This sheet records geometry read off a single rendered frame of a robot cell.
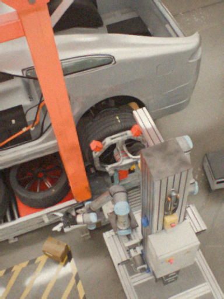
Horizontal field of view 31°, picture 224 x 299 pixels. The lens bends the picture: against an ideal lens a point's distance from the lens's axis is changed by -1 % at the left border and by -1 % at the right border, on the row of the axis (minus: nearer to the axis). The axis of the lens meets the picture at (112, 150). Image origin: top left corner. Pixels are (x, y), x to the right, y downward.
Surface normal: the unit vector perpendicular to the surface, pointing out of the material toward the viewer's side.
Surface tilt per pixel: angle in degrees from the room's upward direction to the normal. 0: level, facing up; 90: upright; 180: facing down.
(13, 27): 90
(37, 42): 90
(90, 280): 0
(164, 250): 0
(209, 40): 0
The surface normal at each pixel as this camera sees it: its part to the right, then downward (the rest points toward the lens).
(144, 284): -0.07, -0.56
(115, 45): 0.27, -0.03
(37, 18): 0.34, 0.77
